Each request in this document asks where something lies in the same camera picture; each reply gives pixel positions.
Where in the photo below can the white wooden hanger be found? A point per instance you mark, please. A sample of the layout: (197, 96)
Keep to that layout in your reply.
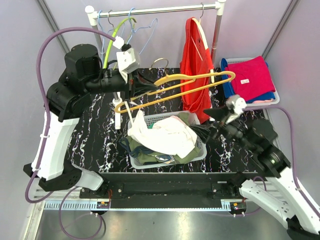
(202, 37)

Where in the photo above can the lime green hanger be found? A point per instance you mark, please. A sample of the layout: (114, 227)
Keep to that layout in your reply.
(114, 34)

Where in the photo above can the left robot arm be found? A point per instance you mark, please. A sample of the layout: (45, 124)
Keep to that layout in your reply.
(67, 99)

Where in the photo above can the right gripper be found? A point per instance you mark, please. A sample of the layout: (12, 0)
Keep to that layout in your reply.
(218, 114)

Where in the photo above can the pink tank top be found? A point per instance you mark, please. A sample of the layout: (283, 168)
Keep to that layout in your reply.
(171, 135)

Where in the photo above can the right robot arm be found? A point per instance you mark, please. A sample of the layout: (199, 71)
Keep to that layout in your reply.
(298, 213)

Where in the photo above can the red tank top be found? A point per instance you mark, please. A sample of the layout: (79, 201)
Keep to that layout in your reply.
(192, 65)

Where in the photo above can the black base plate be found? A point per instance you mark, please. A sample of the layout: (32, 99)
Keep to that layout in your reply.
(169, 191)

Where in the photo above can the light blue wire hanger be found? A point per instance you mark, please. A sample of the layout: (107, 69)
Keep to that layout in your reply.
(103, 39)

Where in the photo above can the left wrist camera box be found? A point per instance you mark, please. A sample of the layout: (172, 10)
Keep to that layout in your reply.
(128, 58)

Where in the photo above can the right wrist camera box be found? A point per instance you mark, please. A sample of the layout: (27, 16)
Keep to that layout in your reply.
(235, 105)

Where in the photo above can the olive printed tank top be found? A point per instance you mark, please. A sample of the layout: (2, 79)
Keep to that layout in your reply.
(147, 156)

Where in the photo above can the blue folded shirt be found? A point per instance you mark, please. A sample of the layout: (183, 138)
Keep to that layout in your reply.
(228, 87)

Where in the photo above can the black marble mat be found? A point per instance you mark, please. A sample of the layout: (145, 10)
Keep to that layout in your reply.
(94, 143)

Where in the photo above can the magenta folded shirt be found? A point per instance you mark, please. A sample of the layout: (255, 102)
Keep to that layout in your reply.
(252, 80)

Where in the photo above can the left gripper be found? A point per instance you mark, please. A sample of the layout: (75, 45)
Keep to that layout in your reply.
(132, 88)

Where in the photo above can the white laundry basket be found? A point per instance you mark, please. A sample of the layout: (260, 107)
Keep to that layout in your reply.
(150, 119)

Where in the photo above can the grey basket with clothes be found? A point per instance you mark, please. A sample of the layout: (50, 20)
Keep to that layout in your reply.
(252, 101)

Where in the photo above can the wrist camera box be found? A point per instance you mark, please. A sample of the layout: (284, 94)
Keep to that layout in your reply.
(128, 58)
(235, 105)

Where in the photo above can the clothes rack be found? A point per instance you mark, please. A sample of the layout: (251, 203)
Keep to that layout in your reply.
(187, 83)

